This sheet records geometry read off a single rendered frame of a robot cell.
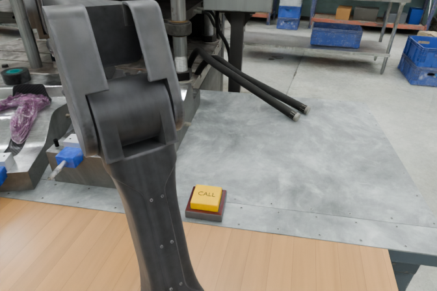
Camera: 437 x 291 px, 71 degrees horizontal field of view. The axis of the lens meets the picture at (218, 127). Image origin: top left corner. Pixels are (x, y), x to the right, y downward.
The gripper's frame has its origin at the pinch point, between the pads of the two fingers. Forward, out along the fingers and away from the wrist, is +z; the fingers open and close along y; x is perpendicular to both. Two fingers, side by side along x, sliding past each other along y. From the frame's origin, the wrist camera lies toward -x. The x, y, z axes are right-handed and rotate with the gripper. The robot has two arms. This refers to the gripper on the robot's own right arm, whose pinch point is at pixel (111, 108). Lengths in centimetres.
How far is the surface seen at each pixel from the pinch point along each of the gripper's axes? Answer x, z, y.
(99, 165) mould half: 8.4, 11.5, 4.4
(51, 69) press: -54, 57, 71
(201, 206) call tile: 14.6, 12.2, -20.6
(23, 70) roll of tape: -25, 22, 48
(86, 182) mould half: 11.2, 16.5, 8.9
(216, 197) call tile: 12.2, 12.7, -23.4
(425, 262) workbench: 19, 16, -66
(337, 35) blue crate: -276, 228, -120
